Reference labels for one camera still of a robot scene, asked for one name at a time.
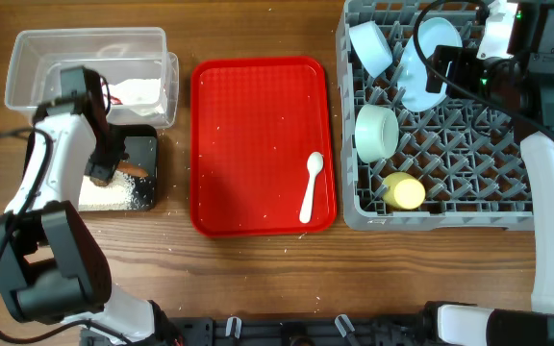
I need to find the mint green bowl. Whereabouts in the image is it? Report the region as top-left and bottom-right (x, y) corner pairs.
(354, 105), (399, 163)

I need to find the clear plastic bin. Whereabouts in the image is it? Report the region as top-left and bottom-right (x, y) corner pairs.
(4, 26), (181, 130)

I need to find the white plastic spoon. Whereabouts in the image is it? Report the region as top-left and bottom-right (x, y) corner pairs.
(299, 152), (323, 224)

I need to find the pile of rice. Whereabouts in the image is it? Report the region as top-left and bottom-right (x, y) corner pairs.
(78, 171), (147, 211)

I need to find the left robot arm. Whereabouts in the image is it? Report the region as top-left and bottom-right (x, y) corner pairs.
(0, 65), (185, 345)

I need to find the red snack wrapper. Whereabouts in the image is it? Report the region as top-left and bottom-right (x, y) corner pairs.
(108, 95), (122, 105)

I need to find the black waste bin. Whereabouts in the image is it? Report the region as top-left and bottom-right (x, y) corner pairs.
(26, 124), (159, 212)

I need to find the red plastic tray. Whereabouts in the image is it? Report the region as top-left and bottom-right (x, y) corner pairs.
(189, 56), (338, 237)

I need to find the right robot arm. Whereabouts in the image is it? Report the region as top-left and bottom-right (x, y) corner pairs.
(421, 3), (554, 345)

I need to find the black mounting rail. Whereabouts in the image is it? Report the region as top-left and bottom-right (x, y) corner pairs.
(79, 314), (432, 346)

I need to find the yellow plastic cup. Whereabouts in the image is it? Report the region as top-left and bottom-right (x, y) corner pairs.
(383, 172), (426, 210)

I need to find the light blue bowl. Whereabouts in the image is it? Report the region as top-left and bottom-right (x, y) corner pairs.
(349, 21), (393, 78)

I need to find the brown carrot piece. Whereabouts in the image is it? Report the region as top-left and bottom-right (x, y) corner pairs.
(116, 161), (148, 178)

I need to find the light blue plate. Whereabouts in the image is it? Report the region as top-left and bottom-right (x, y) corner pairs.
(397, 17), (463, 112)

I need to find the white paper napkin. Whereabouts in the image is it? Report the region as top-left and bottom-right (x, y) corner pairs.
(109, 79), (167, 116)

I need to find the grey dishwasher rack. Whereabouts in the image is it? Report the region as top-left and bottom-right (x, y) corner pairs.
(336, 1), (535, 231)

